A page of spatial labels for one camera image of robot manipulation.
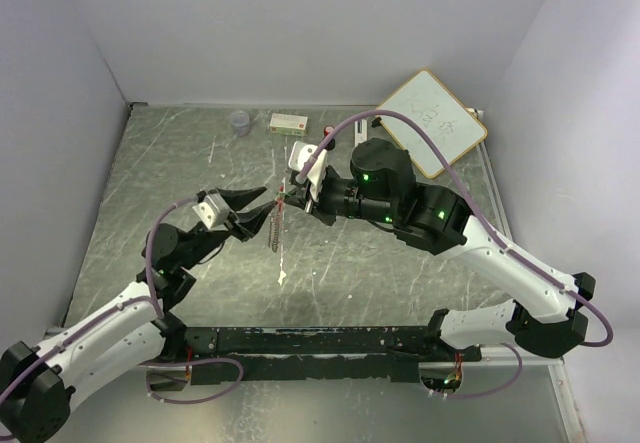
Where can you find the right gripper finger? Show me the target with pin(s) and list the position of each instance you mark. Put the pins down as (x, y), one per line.
(295, 208)
(297, 193)

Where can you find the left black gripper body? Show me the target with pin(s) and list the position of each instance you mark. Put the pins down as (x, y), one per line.
(232, 227)

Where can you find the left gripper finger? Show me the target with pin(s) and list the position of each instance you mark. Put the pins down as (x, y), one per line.
(239, 199)
(248, 224)

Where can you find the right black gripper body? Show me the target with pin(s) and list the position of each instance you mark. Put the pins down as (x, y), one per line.
(338, 197)

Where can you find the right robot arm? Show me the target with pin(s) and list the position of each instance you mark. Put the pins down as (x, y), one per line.
(540, 316)

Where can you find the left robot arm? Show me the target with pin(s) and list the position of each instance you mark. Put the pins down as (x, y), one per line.
(41, 385)

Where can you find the red black stamp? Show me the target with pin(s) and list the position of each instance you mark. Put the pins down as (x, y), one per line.
(327, 131)

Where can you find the white green small box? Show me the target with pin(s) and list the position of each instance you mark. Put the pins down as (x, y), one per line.
(288, 125)

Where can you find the white stapler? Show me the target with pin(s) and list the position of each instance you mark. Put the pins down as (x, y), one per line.
(360, 132)

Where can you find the clear plastic cup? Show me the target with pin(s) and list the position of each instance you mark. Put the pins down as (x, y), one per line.
(240, 123)

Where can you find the small whiteboard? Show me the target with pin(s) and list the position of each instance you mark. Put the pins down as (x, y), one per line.
(451, 127)

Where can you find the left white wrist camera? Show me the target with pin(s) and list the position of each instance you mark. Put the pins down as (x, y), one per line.
(212, 209)

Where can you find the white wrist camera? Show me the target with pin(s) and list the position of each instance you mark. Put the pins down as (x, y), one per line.
(212, 209)
(308, 169)

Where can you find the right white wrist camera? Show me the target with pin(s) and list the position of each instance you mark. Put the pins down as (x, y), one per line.
(308, 169)

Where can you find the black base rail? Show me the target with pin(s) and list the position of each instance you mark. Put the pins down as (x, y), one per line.
(320, 353)

